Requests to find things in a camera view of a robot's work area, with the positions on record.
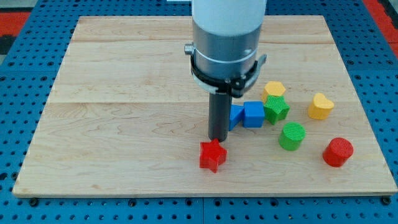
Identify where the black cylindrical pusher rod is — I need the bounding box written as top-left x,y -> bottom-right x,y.
208,93 -> 232,142

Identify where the black clamp ring mount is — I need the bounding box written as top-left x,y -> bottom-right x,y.
190,55 -> 267,98

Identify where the blue triangle block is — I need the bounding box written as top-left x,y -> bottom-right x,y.
229,105 -> 244,131

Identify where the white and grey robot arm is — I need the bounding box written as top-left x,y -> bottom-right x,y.
184,0 -> 267,142

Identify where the blue cube block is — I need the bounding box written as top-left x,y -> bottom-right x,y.
243,101 -> 265,128

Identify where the yellow hexagon block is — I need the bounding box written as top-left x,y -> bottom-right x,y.
261,81 -> 286,103

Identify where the green star block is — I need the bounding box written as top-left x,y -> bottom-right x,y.
264,95 -> 290,125

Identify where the red star block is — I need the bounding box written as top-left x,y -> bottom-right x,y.
199,139 -> 228,173

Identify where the green cylinder block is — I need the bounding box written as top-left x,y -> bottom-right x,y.
279,122 -> 306,151

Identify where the yellow heart block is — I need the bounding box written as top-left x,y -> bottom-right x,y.
308,93 -> 335,120

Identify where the wooden board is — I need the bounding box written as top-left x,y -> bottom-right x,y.
12,16 -> 397,198

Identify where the red cylinder block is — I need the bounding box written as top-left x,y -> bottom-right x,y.
322,138 -> 354,167

